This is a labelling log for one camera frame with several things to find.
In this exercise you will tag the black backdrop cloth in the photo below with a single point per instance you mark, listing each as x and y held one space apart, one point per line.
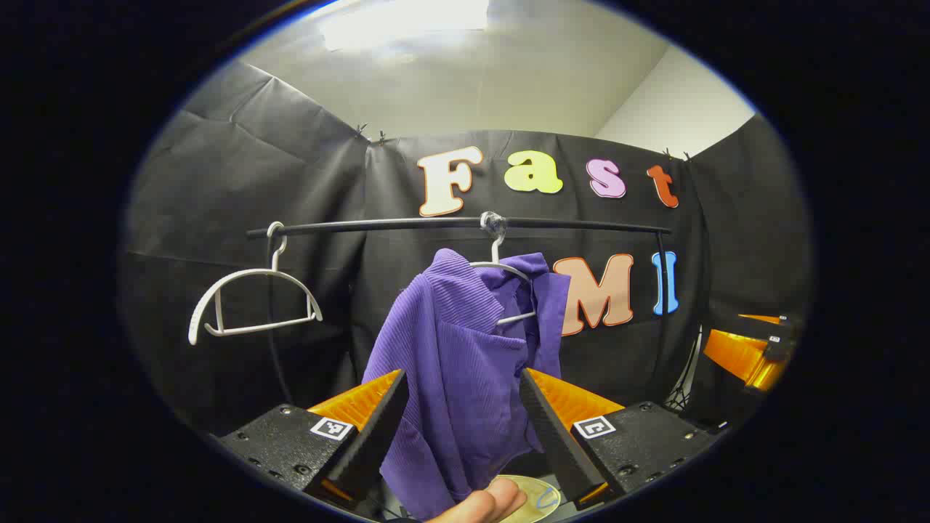
290 181

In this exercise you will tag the black stand legs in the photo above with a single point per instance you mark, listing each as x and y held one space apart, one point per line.
683 396

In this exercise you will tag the white plastic hanger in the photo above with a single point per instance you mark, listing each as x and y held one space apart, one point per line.
247 272

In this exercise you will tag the cream laundry hamper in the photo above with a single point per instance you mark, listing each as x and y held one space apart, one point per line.
541 501

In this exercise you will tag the white hanger with taped hook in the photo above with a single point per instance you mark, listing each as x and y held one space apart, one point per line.
492 224

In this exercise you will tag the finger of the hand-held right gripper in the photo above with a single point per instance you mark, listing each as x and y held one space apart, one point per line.
770 319
737 356

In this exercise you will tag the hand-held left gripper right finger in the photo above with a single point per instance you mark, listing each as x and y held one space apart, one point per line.
552 443

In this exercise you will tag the purple ribbed shirt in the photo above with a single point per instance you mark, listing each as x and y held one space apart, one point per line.
458 363

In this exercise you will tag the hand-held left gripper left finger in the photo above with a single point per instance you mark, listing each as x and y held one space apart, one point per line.
378 443

